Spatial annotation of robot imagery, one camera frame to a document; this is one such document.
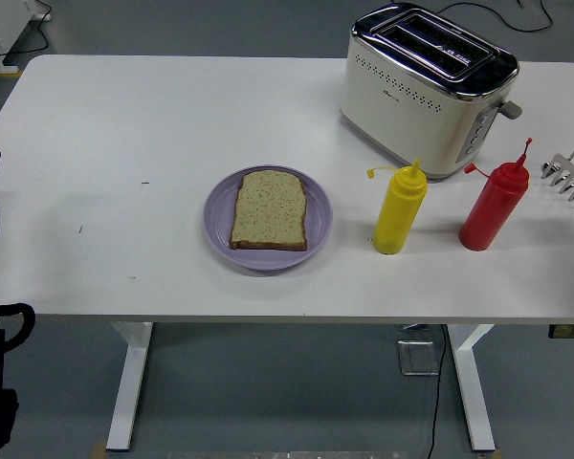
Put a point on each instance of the red squeeze bottle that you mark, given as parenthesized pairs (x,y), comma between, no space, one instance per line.
(490,215)

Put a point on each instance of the bread slice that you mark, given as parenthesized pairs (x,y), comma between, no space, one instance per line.
(270,210)

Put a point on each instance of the white equipment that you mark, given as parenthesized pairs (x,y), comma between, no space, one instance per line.
(0,28)

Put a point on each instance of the white table leg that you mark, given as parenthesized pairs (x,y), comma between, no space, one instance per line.
(473,382)
(129,382)

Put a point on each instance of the purple plate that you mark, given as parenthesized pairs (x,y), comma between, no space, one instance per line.
(268,258)

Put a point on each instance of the yellow squeeze bottle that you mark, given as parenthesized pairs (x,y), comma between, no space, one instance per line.
(397,215)

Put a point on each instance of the cream and chrome toaster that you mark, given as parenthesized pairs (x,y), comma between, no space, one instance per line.
(411,119)

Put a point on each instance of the metal floor socket plate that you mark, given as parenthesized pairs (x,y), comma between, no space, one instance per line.
(417,357)

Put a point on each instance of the black table control panel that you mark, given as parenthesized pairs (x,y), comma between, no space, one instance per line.
(571,331)

